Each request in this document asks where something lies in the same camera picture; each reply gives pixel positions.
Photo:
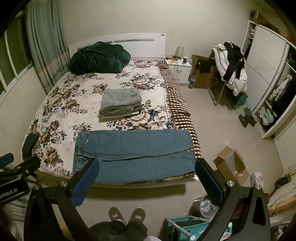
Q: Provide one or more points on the light folded garment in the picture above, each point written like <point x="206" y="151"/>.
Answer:
<point x="108" y="117"/>

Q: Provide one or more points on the dark cloth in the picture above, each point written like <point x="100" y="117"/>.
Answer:
<point x="30" y="144"/>

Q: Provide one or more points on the black cloth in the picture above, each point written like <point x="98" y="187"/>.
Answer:
<point x="205" y="66"/>

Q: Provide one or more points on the black striped track pants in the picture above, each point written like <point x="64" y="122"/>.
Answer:
<point x="234" y="60"/>

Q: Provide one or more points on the chair with piled jackets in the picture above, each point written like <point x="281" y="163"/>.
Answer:
<point x="219" y="62"/>

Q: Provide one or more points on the plastic water bottle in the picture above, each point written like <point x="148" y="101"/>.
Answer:
<point x="191" y="81"/>

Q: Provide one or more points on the grey green curtain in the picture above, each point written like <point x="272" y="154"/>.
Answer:
<point x="44" y="41"/>

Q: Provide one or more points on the teal storage rack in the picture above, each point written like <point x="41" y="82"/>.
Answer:
<point x="180" y="228"/>

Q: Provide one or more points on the dark cup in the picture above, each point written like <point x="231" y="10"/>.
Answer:
<point x="185" y="59"/>

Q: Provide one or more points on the brown bag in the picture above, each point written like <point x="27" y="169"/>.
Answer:
<point x="263" y="22"/>

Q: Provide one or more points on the beige table lamp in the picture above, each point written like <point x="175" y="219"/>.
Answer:
<point x="180" y="52"/>

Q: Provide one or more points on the grey trash bin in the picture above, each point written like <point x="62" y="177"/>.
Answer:
<point x="204" y="206"/>

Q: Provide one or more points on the dark green duvet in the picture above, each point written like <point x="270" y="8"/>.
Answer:
<point x="97" y="58"/>

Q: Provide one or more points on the white nightstand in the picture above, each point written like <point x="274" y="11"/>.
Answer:
<point x="182" y="71"/>

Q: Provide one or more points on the bed with floral blanket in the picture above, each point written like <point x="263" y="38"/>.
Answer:
<point x="76" y="97"/>

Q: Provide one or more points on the open cardboard box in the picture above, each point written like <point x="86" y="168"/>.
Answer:
<point x="227" y="162"/>

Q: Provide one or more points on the orange bag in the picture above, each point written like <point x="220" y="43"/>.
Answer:
<point x="291" y="36"/>

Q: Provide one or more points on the pair of dark shoes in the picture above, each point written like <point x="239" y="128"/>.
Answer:
<point x="247" y="118"/>

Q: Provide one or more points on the blue denim pants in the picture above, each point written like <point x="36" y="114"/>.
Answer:
<point x="138" y="148"/>

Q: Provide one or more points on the white wardrobe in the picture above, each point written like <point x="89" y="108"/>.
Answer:
<point x="263" y="69"/>

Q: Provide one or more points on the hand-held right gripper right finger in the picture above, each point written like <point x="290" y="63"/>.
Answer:
<point x="208" y="180"/>

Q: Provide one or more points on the person's left slipper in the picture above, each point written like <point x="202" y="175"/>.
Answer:
<point x="116" y="214"/>

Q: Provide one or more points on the teal storage box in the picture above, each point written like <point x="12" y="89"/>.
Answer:
<point x="242" y="99"/>

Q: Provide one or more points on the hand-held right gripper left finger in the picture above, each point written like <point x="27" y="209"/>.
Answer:
<point x="85" y="184"/>

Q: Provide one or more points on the person's right slipper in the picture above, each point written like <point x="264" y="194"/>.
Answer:
<point x="137" y="214"/>

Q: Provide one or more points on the person's legs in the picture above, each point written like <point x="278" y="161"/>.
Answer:
<point x="118" y="231"/>

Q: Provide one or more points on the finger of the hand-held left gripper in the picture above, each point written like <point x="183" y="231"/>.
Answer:
<point x="5" y="160"/>
<point x="29" y="165"/>

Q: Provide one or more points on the brown cardboard box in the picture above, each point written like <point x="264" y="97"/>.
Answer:
<point x="204" y="80"/>

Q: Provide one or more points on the mint green folded clothes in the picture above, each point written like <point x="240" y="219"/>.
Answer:
<point x="268" y="117"/>

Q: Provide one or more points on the white headboard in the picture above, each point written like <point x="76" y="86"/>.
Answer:
<point x="143" y="45"/>

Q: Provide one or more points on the metal folding chair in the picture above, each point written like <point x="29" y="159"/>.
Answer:
<point x="214" y="92"/>

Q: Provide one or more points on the pink plastic bag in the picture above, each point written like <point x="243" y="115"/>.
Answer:
<point x="257" y="178"/>

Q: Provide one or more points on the white framed window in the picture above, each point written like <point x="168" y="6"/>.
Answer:
<point x="11" y="58"/>

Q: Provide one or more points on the grey folded fleece garment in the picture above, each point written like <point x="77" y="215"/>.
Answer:
<point x="121" y="99"/>

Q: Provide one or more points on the person's slipper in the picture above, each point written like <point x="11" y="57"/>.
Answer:
<point x="116" y="214"/>
<point x="137" y="214"/>

